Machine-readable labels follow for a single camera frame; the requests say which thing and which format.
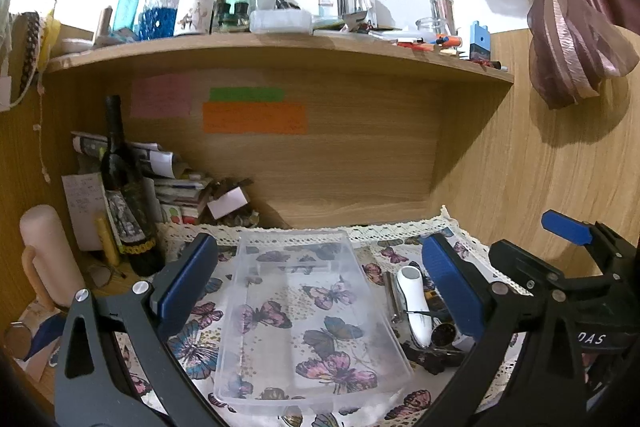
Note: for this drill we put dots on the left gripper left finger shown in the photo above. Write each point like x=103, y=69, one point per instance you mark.
x=92, y=385

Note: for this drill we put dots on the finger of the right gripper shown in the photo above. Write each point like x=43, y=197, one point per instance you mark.
x=573, y=231

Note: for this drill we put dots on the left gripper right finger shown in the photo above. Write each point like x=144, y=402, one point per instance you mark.
x=547, y=386

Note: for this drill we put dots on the dark small figurine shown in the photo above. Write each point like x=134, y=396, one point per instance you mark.
x=433, y=360

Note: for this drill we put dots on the yellow taper candle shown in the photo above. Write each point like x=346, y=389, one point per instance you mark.
x=109, y=247

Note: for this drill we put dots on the white handheld remote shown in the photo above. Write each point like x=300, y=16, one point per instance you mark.
x=410, y=282

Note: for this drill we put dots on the pink candle cylinder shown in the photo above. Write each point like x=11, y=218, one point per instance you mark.
x=47, y=260

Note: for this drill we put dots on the butterfly print tablecloth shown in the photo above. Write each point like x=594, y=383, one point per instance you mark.
x=381, y=250

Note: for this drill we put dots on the stack of papers and books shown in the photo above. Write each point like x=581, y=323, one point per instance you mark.
x=175, y=193

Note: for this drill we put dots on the dark wine bottle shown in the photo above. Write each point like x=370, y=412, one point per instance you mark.
x=125, y=198

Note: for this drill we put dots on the clear plastic storage bin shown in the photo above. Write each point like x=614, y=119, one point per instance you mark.
x=303, y=328

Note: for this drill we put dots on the blue plastic block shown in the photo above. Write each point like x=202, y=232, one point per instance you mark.
x=480, y=39

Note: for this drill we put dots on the metallic tumbler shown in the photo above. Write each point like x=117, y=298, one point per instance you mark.
x=443, y=14

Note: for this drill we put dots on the pink sticky note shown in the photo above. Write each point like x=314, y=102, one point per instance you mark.
x=163, y=96

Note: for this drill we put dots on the orange sticky note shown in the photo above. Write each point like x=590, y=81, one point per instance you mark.
x=254, y=117

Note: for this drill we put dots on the green sticky note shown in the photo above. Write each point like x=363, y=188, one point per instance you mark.
x=246, y=94

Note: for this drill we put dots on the wooden shelf board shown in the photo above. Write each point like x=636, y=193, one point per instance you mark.
x=281, y=52

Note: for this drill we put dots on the white plastic box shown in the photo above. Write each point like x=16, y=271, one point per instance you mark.
x=288, y=21

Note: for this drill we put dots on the jar with blue beads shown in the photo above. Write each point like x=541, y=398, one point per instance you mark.
x=157, y=19

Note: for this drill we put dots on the blue glass bottle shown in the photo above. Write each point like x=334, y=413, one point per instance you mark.
x=124, y=15

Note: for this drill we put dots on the white printed mug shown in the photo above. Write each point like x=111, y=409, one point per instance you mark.
x=194, y=17

